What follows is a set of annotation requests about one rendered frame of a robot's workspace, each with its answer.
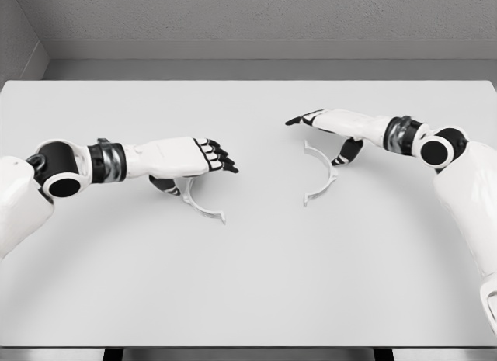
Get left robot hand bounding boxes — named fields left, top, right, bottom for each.
left=148, top=136, right=240, bottom=196

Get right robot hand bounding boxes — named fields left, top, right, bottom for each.
left=285, top=108, right=364, bottom=167

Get thin white pipe clamp half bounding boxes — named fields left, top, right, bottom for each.
left=302, top=140, right=339, bottom=207
left=181, top=177, right=228, bottom=226

